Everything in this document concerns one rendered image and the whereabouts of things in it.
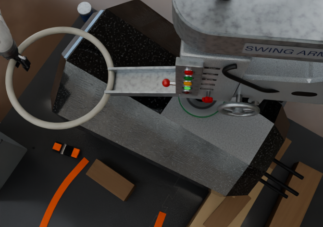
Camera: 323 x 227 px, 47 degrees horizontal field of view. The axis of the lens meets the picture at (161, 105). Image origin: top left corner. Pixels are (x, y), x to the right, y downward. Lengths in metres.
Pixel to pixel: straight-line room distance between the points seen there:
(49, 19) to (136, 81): 1.44
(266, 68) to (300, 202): 1.40
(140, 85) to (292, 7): 0.89
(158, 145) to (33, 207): 1.13
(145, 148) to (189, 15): 1.06
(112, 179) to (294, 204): 1.13
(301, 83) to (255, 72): 0.15
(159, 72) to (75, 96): 0.50
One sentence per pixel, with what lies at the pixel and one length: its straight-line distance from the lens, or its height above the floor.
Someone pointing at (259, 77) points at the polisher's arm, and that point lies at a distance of 1.23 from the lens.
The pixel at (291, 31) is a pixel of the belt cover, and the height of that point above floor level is 1.69.
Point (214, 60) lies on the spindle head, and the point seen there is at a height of 1.53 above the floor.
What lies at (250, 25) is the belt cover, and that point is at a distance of 0.93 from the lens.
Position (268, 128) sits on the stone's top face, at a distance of 1.77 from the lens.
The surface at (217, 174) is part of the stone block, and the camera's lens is 1.79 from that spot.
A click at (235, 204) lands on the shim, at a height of 0.26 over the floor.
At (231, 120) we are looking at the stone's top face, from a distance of 1.74.
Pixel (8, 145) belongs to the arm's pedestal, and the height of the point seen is 0.29.
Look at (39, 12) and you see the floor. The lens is 3.04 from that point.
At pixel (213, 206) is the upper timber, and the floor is 0.25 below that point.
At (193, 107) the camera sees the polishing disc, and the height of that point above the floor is 0.85.
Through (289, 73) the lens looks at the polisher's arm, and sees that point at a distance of 1.23.
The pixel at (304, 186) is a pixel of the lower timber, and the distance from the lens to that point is 2.51.
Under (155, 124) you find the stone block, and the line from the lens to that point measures 1.77.
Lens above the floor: 2.51
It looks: 75 degrees down
